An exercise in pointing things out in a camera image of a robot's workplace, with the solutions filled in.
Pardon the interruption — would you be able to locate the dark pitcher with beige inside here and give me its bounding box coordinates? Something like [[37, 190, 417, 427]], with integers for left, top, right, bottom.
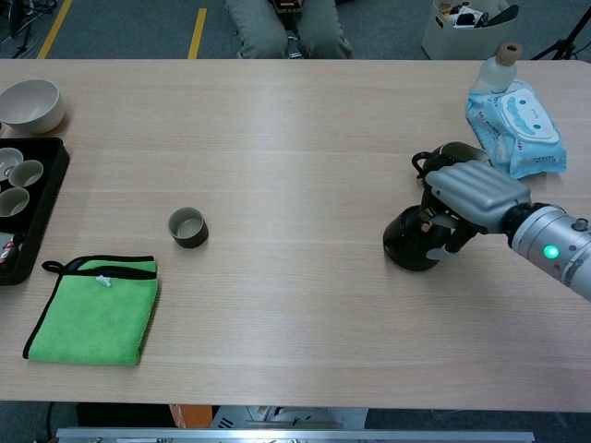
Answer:
[[411, 141, 490, 186]]

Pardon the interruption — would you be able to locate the beige bowl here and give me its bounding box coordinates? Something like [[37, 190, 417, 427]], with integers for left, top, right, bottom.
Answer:
[[0, 78, 65, 136]]

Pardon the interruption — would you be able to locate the red and white snack packet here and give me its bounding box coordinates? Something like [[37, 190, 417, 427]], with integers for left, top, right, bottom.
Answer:
[[0, 232, 24, 273]]

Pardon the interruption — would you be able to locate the black tray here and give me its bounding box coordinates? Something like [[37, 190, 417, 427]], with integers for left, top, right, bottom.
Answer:
[[0, 137, 71, 286]]

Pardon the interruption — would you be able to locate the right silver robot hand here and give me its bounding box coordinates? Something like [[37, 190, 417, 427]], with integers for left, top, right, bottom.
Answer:
[[417, 160, 532, 259]]

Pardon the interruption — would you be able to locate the aluminium rail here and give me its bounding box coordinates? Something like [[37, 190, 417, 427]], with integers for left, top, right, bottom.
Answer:
[[54, 426, 536, 443]]

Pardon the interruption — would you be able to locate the dark teacup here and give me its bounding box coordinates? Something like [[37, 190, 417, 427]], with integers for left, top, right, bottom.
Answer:
[[167, 207, 210, 249]]

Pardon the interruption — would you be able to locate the small beige teacup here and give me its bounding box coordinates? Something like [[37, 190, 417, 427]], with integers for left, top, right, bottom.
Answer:
[[0, 186, 30, 218], [8, 159, 45, 188]]

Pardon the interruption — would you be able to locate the black paddle tool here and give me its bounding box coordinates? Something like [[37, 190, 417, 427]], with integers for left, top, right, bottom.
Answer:
[[477, 4, 521, 28]]

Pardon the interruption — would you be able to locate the white storage box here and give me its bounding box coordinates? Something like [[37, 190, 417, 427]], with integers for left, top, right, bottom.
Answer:
[[420, 0, 521, 61]]

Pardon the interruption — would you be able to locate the black tripod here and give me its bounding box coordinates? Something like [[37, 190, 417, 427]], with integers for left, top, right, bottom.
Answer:
[[530, 0, 591, 61]]

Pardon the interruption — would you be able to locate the black teapot with handle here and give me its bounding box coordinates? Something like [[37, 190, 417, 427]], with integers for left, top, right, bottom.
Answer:
[[382, 205, 463, 272]]

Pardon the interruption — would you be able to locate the black stand with cables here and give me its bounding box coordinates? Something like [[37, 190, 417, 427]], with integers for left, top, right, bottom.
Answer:
[[0, 0, 59, 59]]

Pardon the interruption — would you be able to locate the green cloth with black edge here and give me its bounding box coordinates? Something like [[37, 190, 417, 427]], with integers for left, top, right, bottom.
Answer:
[[22, 255, 160, 367]]

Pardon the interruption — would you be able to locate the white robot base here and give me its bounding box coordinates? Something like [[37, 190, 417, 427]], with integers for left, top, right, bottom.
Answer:
[[210, 405, 369, 430]]

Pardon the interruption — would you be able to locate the blue wet wipes pack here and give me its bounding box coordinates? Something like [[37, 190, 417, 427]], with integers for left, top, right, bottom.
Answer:
[[464, 78, 568, 181]]

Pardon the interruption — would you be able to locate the glass bottle with wooden cap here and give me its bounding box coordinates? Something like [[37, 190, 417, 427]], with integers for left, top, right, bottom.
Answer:
[[471, 42, 525, 95]]

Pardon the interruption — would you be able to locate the seated person in grey trousers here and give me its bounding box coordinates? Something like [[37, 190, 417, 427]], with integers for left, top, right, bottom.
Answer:
[[224, 0, 353, 60]]

